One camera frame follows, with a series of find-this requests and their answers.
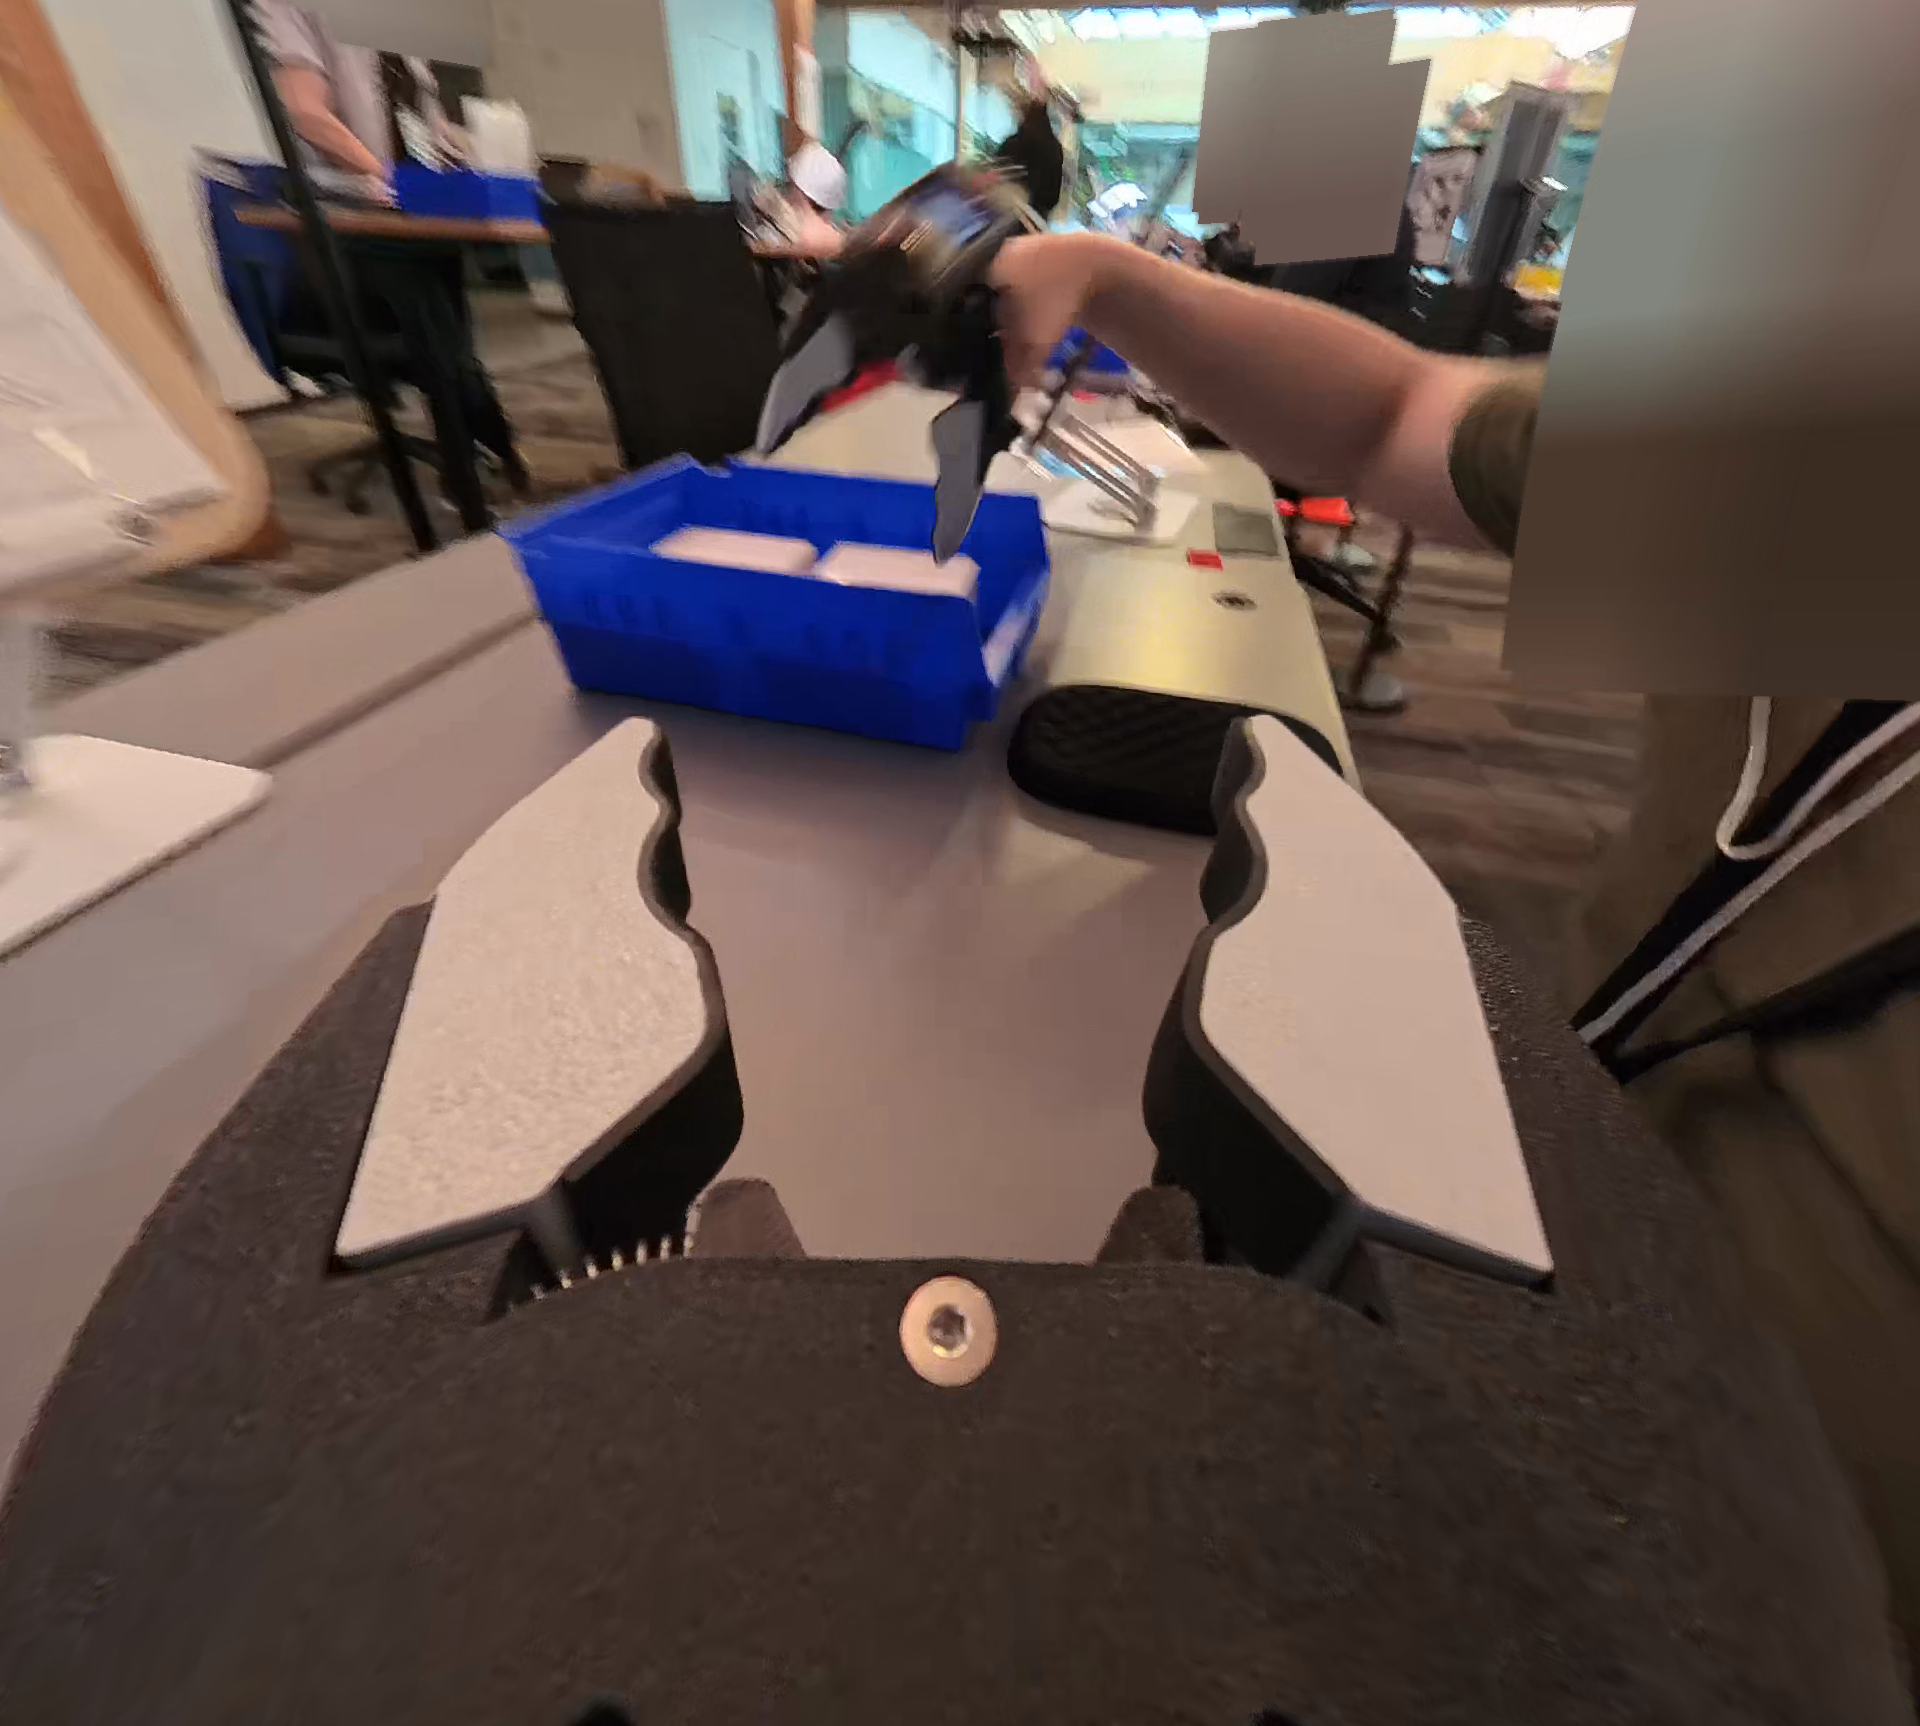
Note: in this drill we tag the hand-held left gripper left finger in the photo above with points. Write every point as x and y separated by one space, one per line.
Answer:
540 1007

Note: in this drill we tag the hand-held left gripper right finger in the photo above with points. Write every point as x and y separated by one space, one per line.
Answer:
1350 1007

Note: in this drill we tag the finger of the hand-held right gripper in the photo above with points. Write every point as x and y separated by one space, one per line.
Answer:
802 384
961 467

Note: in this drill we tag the white cardboard mailer box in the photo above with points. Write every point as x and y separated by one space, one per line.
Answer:
885 569
734 548

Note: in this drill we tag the blue plastic bin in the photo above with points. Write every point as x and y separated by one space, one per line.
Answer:
750 660
464 197

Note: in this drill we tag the person's right forearm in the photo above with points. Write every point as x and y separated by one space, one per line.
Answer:
1305 377

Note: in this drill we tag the person's right hand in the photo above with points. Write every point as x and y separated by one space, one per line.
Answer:
1065 287

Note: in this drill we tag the black office chair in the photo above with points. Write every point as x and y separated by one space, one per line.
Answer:
660 316

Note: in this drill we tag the metal document stand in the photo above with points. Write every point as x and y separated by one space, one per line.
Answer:
1118 511

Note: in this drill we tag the black wrist rest pad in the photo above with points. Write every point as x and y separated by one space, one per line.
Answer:
1111 751

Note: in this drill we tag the wooden document stand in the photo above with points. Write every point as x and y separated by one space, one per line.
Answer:
105 810

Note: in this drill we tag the wooden table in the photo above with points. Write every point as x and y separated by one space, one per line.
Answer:
345 223

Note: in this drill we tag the black tripod pole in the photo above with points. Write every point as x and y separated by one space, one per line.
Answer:
299 181

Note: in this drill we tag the blue striped jacket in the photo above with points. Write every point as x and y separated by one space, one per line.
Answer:
249 256

